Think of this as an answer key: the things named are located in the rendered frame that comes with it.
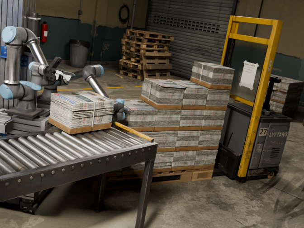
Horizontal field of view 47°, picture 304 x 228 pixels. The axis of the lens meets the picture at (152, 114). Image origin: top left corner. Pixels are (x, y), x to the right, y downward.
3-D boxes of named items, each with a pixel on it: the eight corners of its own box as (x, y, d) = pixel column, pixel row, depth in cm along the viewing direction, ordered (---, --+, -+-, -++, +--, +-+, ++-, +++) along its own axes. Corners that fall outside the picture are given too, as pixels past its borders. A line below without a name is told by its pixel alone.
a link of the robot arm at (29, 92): (37, 98, 277) (38, 82, 274) (23, 100, 266) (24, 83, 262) (27, 95, 283) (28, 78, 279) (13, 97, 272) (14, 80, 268)
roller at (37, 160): (13, 144, 226) (14, 137, 224) (52, 172, 196) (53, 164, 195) (6, 145, 222) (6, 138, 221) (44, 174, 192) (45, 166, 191)
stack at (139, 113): (79, 173, 363) (87, 97, 341) (173, 166, 419) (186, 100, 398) (91, 192, 331) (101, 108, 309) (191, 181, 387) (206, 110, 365)
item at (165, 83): (144, 78, 361) (144, 78, 361) (168, 80, 375) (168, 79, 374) (161, 87, 330) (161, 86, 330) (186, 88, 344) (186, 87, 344)
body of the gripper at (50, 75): (62, 82, 237) (49, 78, 243) (64, 69, 236) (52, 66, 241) (54, 81, 230) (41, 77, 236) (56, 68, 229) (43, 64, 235)
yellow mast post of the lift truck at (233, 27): (202, 151, 458) (230, 15, 412) (207, 151, 462) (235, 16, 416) (206, 154, 450) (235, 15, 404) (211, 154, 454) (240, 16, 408)
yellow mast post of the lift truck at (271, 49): (235, 173, 402) (271, 19, 357) (240, 173, 407) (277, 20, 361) (240, 177, 395) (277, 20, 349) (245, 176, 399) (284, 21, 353)
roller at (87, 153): (57, 137, 249) (58, 130, 248) (97, 161, 220) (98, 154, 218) (51, 138, 246) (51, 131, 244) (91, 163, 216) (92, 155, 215)
